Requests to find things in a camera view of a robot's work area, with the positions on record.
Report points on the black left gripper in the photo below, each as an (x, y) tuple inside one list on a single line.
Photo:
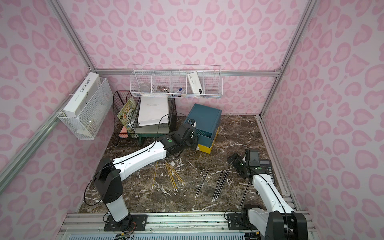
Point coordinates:
[(190, 137)]

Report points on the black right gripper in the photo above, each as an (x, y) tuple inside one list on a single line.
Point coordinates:
[(235, 162)]

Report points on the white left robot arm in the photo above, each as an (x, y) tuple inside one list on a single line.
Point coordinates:
[(110, 174)]

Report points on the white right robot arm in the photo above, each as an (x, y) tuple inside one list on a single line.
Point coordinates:
[(275, 220)]

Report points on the yellow drawer cabinet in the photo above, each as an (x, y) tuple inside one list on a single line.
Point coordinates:
[(206, 140)]

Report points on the teal drawer cabinet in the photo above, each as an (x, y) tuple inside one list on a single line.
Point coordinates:
[(206, 118)]

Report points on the lone black pencil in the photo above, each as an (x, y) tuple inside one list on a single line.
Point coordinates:
[(244, 195)]

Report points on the black calculator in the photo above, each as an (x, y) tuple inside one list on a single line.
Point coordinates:
[(267, 164)]

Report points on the black pencil group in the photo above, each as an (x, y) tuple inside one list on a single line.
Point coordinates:
[(216, 182)]

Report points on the yellow pencil bundle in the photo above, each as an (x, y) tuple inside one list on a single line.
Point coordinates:
[(173, 175)]

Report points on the white paper stack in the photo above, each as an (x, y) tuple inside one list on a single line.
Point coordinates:
[(153, 111)]

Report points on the colorful picture book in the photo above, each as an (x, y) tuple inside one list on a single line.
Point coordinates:
[(126, 114)]

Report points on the white small box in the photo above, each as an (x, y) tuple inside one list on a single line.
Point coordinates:
[(195, 84)]

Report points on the white book box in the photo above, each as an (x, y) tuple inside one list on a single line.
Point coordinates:
[(82, 96)]

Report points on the green stool frame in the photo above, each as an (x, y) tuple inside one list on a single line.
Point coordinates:
[(146, 137)]

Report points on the black wire file rack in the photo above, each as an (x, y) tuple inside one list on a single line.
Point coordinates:
[(121, 135)]

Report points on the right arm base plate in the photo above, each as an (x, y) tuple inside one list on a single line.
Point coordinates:
[(235, 222)]

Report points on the white wire wall basket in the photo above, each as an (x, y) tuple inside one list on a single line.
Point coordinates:
[(163, 80)]

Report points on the white wire side basket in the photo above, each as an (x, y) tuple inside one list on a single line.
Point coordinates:
[(88, 123)]

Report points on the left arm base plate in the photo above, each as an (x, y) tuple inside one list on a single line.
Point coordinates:
[(131, 222)]

